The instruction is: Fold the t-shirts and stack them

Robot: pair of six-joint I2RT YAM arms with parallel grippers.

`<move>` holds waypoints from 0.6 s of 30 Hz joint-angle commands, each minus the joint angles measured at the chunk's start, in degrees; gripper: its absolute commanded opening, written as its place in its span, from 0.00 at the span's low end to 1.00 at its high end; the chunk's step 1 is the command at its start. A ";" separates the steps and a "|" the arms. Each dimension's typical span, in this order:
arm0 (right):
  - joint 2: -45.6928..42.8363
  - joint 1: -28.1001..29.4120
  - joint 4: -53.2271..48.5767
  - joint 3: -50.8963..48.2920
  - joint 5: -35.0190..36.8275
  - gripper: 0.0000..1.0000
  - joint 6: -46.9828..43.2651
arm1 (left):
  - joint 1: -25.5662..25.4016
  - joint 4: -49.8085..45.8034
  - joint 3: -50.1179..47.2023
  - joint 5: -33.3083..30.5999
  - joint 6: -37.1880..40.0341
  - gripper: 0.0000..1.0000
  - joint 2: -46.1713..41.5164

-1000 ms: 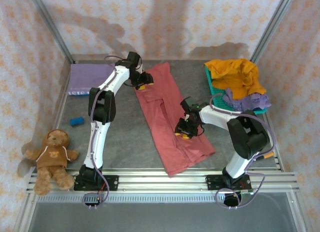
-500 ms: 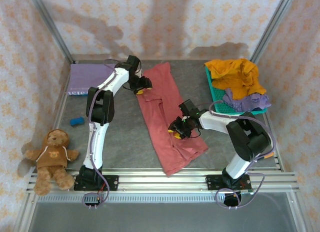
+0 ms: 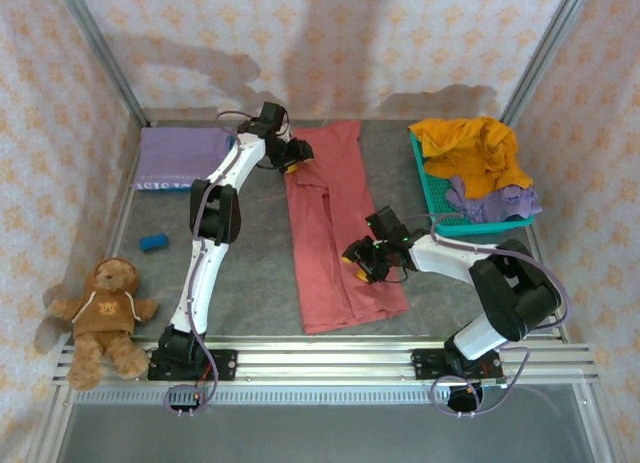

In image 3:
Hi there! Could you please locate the orange t-shirt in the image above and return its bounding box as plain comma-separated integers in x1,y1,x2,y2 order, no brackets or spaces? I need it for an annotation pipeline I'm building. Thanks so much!
408,115,535,200

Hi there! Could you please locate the crumpled purple t-shirt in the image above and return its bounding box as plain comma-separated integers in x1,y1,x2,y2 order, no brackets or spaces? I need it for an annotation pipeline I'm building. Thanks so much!
444,175,544,225

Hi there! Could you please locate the brown teddy bear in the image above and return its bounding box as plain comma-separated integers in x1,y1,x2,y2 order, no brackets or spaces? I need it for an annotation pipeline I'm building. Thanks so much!
47,256,161,392

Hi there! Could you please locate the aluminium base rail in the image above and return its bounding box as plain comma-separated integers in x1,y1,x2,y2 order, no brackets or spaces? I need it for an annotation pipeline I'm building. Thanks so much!
52,335,599,384

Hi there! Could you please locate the slotted grey cable duct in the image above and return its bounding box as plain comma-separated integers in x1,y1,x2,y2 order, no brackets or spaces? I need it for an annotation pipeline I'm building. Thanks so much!
74,386,586,405

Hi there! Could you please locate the blue sponge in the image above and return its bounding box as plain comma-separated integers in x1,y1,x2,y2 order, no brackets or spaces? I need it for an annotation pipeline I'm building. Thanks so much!
138,232,170,254

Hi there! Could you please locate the black mount plate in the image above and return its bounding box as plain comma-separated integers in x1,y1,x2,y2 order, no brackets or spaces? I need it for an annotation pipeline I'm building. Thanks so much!
410,347,506,382
147,349,239,383

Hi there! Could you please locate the teal plastic basket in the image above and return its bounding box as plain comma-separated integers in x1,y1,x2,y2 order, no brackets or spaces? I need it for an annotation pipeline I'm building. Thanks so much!
408,130,544,237

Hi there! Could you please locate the folded purple t-shirt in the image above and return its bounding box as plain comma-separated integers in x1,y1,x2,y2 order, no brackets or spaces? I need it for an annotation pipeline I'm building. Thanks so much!
137,126,236,182

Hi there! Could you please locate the pink t-shirt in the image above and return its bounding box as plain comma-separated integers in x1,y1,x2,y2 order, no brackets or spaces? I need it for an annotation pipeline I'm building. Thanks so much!
283,120,410,336

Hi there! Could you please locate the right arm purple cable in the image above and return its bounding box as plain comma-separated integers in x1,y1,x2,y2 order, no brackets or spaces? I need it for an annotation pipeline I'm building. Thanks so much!
399,212,572,418

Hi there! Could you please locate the aluminium frame post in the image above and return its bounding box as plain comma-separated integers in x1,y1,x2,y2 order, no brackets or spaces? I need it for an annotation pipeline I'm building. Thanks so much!
54,0,151,129
499,0,596,129

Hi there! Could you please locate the right black mount plate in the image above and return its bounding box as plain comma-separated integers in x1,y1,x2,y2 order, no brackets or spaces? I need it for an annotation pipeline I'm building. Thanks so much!
410,347,506,382

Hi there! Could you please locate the left black mount plate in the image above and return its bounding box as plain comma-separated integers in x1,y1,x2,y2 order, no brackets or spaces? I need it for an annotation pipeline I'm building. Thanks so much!
147,349,239,383

